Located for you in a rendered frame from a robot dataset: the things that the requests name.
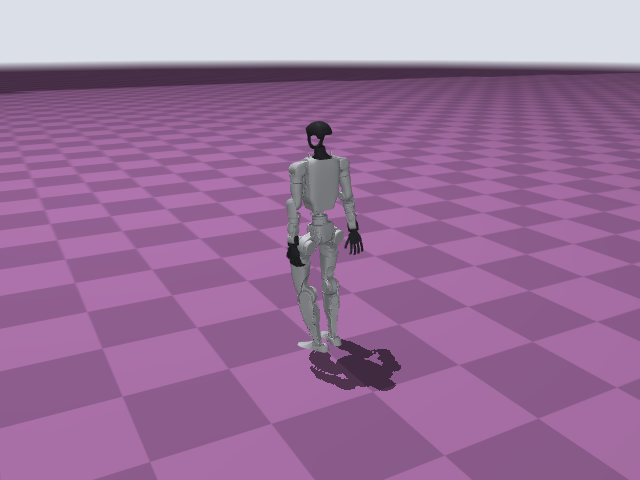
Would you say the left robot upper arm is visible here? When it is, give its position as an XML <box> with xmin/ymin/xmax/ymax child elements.
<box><xmin>286</xmin><ymin>161</ymin><xmax>308</xmax><ymax>210</ymax></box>

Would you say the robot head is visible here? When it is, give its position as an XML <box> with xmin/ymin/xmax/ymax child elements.
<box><xmin>306</xmin><ymin>121</ymin><xmax>332</xmax><ymax>160</ymax></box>

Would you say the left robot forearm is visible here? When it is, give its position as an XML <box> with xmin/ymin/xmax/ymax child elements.
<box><xmin>286</xmin><ymin>199</ymin><xmax>300</xmax><ymax>244</ymax></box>

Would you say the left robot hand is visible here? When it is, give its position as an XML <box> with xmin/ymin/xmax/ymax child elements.
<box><xmin>286</xmin><ymin>236</ymin><xmax>305</xmax><ymax>267</ymax></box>

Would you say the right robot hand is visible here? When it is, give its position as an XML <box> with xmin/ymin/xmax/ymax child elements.
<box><xmin>344</xmin><ymin>221</ymin><xmax>363</xmax><ymax>255</ymax></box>

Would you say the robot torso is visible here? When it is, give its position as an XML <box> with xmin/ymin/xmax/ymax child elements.
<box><xmin>301</xmin><ymin>151</ymin><xmax>340</xmax><ymax>246</ymax></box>

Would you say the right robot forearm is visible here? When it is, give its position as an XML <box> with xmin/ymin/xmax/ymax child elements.
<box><xmin>343</xmin><ymin>193</ymin><xmax>357</xmax><ymax>229</ymax></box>

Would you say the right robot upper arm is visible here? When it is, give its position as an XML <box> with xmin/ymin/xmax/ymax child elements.
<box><xmin>336</xmin><ymin>156</ymin><xmax>353</xmax><ymax>201</ymax></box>

